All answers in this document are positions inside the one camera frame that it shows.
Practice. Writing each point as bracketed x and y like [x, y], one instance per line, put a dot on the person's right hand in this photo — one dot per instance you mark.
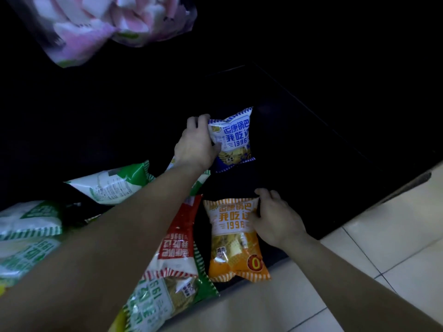
[278, 224]

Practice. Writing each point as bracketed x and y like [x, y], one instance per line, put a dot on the person's left hand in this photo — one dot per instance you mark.
[193, 148]

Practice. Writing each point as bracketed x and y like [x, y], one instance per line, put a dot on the person's left thumb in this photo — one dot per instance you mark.
[215, 147]

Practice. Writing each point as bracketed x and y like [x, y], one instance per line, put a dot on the person's right middle finger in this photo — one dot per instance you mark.
[276, 197]

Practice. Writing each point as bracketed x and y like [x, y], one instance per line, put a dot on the person's right thumb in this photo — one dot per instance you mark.
[253, 219]

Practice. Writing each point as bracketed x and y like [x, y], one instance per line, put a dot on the blue snack packet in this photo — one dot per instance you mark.
[235, 138]

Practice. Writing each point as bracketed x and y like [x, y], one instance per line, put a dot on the orange snack packet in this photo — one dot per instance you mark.
[232, 245]

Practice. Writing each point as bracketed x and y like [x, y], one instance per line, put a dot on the person's right forearm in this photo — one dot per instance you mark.
[346, 290]

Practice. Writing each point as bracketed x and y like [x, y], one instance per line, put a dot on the person's left forearm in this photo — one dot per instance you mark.
[103, 245]

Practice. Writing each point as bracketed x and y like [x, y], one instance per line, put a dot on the green snack packet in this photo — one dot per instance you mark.
[166, 297]
[27, 217]
[200, 181]
[110, 184]
[24, 259]

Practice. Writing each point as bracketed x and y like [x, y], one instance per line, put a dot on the red snack packet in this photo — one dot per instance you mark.
[180, 238]

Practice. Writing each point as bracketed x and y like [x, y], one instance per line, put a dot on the clear bag of pink sweets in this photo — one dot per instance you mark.
[103, 24]

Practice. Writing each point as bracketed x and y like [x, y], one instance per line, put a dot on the yellow snack packet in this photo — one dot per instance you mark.
[117, 323]

